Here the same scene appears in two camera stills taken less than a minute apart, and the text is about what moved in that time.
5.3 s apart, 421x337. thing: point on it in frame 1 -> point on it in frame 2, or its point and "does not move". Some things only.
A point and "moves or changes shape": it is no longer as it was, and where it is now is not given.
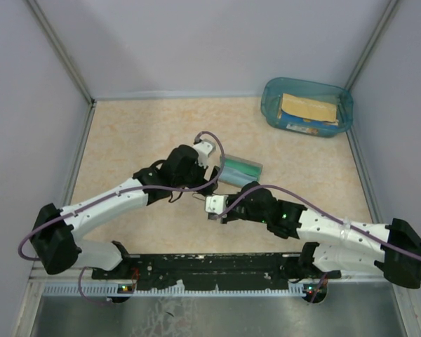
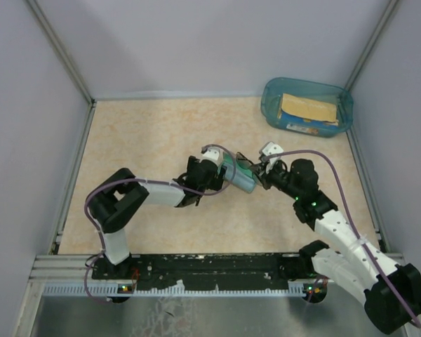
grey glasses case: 238,172 -> 224,156
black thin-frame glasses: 198,196 moves or changes shape
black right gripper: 227,218 -> 264,177
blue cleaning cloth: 237,173 does not move
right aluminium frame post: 374,41 does not move
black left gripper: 202,180 does not move
